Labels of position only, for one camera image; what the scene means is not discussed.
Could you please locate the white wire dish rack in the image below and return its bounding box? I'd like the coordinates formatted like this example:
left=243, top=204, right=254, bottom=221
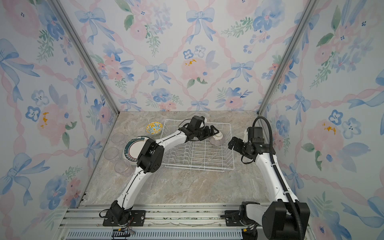
left=162, top=123, right=235, bottom=172

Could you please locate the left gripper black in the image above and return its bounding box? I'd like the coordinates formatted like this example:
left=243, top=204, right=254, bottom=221
left=194, top=125, right=220, bottom=142

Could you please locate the yellow blue patterned bowl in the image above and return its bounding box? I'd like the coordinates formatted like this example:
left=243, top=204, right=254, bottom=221
left=146, top=122, right=163, bottom=136

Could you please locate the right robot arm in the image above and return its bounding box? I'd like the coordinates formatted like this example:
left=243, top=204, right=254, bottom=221
left=221, top=127, right=310, bottom=240

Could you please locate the clear glass back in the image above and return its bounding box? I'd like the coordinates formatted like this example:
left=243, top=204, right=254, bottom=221
left=114, top=160, right=131, bottom=175

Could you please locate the clear glass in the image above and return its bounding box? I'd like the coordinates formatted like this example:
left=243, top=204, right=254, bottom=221
left=111, top=133, right=125, bottom=144
left=104, top=148, right=120, bottom=160
left=114, top=160, right=131, bottom=175

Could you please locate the left corner aluminium profile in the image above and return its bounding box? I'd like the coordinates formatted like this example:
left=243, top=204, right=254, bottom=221
left=48, top=1, right=120, bottom=115

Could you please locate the black corrugated cable conduit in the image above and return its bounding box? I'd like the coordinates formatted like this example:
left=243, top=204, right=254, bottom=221
left=252, top=116, right=305, bottom=240

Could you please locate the corner aluminium profile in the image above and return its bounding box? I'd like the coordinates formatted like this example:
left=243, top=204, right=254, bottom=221
left=258, top=0, right=319, bottom=116
left=48, top=1, right=120, bottom=115

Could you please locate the clear glass front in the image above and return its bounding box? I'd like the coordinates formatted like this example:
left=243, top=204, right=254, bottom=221
left=111, top=133, right=125, bottom=144

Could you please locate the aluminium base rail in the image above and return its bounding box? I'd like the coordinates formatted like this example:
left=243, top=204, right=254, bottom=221
left=54, top=204, right=266, bottom=240

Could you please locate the right corner aluminium profile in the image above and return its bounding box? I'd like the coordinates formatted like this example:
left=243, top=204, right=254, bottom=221
left=258, top=0, right=319, bottom=116

